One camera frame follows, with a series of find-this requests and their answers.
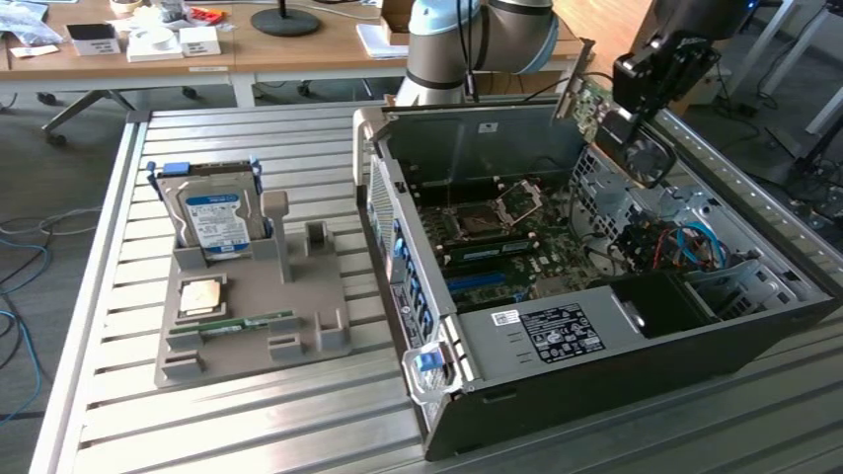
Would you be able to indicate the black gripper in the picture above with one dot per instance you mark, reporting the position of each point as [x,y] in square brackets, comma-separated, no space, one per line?
[671,64]

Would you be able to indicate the graphics card with black fan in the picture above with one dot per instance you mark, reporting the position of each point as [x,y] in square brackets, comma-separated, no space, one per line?
[649,158]

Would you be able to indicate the white socket box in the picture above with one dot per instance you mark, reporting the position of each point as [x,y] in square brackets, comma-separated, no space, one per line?
[714,91]

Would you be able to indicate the silver metal disk bay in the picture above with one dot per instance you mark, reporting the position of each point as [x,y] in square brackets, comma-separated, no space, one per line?
[691,205]

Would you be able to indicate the metal socket cover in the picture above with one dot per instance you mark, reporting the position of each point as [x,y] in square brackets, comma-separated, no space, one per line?
[523,202]

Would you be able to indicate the green motherboard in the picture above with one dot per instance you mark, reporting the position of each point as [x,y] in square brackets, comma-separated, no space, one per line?
[559,252]

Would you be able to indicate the brown cardboard box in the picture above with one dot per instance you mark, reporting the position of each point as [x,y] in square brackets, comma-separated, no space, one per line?
[395,15]

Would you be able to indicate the CPU socket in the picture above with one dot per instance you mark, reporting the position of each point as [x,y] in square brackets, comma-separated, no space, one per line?
[478,224]

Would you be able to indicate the white paper stack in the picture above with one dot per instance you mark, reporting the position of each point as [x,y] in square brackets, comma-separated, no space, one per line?
[382,47]

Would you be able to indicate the green RAM stick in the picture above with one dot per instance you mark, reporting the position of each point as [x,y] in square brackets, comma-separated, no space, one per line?
[231,326]
[491,251]

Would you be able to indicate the blue expansion slot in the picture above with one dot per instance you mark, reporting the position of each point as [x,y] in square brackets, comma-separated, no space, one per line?
[478,282]

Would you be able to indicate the black lamp base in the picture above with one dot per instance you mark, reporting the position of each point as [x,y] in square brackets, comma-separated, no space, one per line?
[286,24]

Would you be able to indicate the grey power supply unit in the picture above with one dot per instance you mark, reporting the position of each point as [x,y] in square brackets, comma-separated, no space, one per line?
[487,345]

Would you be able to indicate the black open PC case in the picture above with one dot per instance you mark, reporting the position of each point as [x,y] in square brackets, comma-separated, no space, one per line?
[593,395]

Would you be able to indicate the blue case latch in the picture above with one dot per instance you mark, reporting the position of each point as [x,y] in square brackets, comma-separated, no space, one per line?
[429,361]

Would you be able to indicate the red plastic object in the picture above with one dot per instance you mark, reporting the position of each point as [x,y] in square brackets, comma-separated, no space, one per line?
[210,15]

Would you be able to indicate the white labelled box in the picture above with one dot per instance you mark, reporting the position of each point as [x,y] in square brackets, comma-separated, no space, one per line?
[198,39]

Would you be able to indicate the grey parts rack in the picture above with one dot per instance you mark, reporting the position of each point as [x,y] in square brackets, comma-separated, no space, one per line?
[263,296]

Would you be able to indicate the flat white box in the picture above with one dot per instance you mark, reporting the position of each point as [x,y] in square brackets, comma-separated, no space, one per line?
[155,55]

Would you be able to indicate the white tape roll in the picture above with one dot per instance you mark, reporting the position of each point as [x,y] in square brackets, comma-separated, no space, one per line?
[142,33]

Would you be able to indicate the beige tape roll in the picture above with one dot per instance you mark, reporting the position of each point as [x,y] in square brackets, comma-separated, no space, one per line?
[126,10]

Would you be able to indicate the CPU chip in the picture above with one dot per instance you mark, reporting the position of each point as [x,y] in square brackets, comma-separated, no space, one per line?
[199,297]

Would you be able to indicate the white box black top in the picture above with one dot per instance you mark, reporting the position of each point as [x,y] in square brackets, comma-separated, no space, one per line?
[95,45]

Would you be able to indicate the white paper tag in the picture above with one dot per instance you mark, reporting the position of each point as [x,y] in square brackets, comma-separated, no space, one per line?
[33,51]

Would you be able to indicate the clear plastic bag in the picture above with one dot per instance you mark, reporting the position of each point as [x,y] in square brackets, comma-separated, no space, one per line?
[27,27]

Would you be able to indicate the wooden desk white frame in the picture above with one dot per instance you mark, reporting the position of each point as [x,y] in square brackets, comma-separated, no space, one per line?
[317,54]
[99,66]

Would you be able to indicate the hard disk with blue bracket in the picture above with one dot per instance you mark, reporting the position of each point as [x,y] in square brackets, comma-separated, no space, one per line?
[211,217]

